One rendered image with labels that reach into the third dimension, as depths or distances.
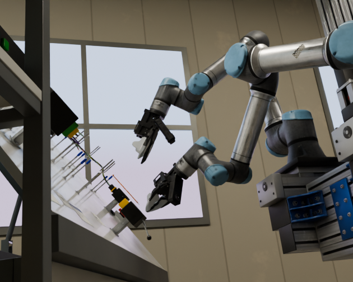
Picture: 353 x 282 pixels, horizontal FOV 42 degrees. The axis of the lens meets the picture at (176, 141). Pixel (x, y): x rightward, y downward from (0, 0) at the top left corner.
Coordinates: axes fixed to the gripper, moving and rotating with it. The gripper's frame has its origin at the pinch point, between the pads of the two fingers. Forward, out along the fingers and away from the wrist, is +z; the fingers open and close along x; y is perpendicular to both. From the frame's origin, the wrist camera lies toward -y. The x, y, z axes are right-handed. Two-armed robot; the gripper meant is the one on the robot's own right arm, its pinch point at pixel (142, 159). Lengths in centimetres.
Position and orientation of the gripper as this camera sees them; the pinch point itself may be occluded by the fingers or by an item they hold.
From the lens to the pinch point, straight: 181.2
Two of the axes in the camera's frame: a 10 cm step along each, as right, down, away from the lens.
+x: -0.7, -2.7, -9.6
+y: -9.2, -3.5, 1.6
